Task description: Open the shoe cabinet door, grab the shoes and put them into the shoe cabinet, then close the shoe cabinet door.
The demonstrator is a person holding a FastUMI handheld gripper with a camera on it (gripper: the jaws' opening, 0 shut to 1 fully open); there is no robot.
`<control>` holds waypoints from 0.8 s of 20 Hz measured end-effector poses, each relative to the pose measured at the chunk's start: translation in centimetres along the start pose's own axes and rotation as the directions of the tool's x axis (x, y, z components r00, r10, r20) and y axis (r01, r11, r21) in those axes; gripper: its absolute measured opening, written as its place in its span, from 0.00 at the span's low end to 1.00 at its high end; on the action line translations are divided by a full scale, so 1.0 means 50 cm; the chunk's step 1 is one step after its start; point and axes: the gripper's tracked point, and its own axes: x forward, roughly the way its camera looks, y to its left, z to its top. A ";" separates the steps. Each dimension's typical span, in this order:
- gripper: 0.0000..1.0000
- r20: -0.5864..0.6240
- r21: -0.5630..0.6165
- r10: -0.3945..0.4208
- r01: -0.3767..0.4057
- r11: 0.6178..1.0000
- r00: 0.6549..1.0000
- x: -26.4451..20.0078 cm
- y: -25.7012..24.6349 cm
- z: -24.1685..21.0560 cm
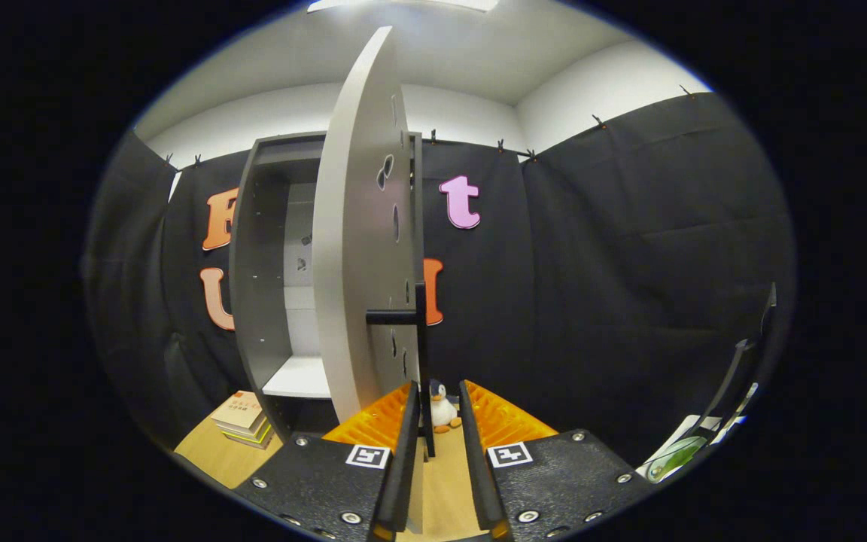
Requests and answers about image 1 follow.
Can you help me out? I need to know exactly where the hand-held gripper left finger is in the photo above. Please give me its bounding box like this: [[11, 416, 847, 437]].
[[234, 380, 421, 542]]

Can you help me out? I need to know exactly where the penguin plush toy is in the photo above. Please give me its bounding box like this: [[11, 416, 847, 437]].
[[427, 378, 463, 434]]

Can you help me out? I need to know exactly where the wide ceiling light panel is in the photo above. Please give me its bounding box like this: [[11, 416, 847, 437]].
[[306, 0, 498, 14]]

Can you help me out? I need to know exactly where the yellow-edged book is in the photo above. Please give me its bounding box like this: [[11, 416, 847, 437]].
[[219, 418, 272, 442]]

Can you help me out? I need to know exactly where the black backdrop cloth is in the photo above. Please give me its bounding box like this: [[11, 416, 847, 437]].
[[84, 90, 796, 467]]

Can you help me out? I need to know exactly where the white and green object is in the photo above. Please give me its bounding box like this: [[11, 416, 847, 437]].
[[644, 382, 759, 484]]

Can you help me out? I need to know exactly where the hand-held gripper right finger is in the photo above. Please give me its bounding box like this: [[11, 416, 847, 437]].
[[458, 379, 656, 541]]

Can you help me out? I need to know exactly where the dark grey shoe cabinet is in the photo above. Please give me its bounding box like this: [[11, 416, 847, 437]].
[[229, 132, 425, 445]]

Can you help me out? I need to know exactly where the beige shoe cabinet door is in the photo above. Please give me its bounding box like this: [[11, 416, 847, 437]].
[[312, 26, 434, 460]]

